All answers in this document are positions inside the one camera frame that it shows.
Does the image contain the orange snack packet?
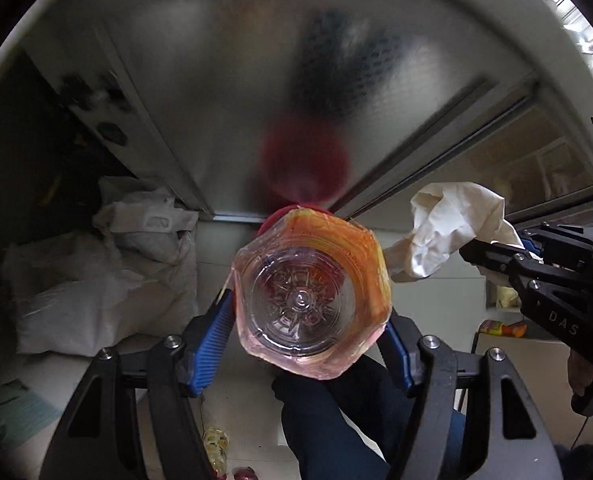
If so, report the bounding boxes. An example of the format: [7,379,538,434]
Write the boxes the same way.
[477,320,528,339]

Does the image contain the metal cabinet door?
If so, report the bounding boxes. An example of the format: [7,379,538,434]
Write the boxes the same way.
[21,0,544,224]

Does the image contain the white woven sack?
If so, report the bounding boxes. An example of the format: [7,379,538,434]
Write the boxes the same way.
[1,230,198,358]

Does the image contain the white tissue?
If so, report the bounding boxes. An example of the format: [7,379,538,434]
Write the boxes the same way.
[383,181,525,283]

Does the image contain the sliding cabinet door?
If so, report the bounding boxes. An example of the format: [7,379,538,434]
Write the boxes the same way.
[333,80,593,233]

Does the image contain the person's right hand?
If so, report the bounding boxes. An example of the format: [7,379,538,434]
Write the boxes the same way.
[567,350,593,417]

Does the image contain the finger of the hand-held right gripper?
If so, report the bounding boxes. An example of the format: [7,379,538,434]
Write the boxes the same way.
[459,238,543,287]
[519,221,593,264]

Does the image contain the orange printed plastic cup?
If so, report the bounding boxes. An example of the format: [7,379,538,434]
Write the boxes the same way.
[230,205,393,382]

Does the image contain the person's left leg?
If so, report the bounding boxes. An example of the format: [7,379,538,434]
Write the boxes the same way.
[270,355,394,480]

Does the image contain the white plastic bag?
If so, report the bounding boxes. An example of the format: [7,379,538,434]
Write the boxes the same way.
[94,176,200,262]

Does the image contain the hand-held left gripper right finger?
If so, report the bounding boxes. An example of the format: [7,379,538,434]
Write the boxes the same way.
[376,317,562,480]

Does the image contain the teal paper sheet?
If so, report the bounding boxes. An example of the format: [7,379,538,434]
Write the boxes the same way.
[0,379,63,443]

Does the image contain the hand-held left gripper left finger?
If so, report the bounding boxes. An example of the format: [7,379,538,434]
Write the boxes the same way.
[39,287,237,480]

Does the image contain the yellow printed packet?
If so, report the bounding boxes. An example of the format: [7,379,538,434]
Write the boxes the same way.
[203,427,228,480]

